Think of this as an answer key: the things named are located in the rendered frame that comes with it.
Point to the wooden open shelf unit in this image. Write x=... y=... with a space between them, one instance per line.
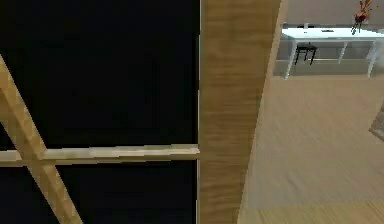
x=233 y=100

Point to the black stool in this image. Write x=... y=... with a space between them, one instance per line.
x=305 y=50

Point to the small dark flat object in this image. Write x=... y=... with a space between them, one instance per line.
x=327 y=31

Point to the white long table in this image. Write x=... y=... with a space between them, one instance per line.
x=330 y=34

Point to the grey floor cloth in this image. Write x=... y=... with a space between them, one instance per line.
x=378 y=126

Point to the red orange house plant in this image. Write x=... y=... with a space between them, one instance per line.
x=361 y=16

